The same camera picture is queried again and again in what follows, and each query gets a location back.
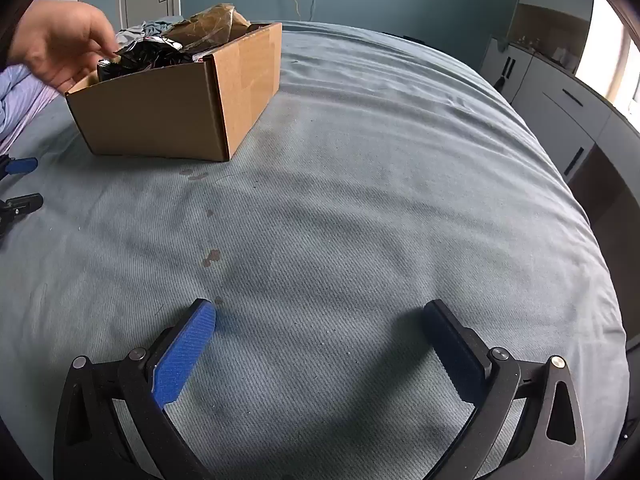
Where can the person's left hand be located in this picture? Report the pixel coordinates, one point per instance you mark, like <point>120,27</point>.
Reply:
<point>55,40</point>

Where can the crumpled grey-blue cloth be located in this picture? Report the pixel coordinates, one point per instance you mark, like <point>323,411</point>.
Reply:
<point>145,27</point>

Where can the bright window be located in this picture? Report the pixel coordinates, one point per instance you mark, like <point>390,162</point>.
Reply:
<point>607,50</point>

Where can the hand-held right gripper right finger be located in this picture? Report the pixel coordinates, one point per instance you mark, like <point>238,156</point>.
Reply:
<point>450,350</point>

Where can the white cabinets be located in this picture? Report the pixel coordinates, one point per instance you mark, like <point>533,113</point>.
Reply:
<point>550,105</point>

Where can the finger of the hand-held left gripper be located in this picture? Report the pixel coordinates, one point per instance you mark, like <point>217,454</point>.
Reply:
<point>22,165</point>
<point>22,203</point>

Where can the brown cardboard box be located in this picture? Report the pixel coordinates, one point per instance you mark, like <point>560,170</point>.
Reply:
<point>165,115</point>

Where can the blue-grey bed sheet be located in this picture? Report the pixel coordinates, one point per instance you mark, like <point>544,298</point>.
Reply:
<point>350,185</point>

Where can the heap of black snack packets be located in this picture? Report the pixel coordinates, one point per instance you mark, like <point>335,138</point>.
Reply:
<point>145,55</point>

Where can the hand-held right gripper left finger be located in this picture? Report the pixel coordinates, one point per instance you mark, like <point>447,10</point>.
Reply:
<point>185,355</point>

